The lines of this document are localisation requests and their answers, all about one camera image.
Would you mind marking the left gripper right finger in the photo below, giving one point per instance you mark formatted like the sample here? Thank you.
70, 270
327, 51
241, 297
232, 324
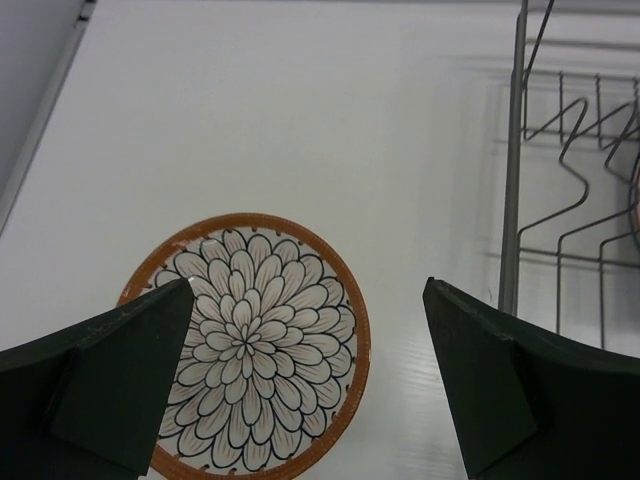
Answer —
528, 403

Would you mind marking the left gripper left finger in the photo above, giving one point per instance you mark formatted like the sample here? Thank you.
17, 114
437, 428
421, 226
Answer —
87, 402

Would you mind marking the floral orange-rim plate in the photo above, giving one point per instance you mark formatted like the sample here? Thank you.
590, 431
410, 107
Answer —
277, 354

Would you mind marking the sunburst pattern grey-rim plate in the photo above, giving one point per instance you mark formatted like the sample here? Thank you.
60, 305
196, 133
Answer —
634, 206

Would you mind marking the grey wire dish rack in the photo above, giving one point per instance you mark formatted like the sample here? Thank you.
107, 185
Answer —
568, 262

